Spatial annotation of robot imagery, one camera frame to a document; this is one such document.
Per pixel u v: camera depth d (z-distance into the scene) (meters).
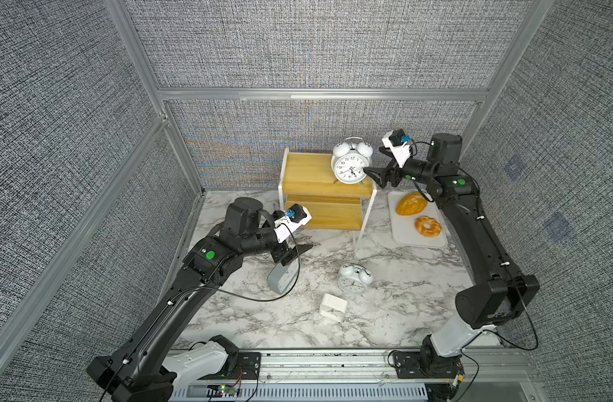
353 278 0.81
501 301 0.44
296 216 0.51
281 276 0.83
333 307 0.77
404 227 1.06
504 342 0.83
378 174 0.65
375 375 0.73
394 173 0.64
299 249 0.57
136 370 0.37
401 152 0.62
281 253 0.55
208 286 0.42
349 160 0.70
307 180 0.78
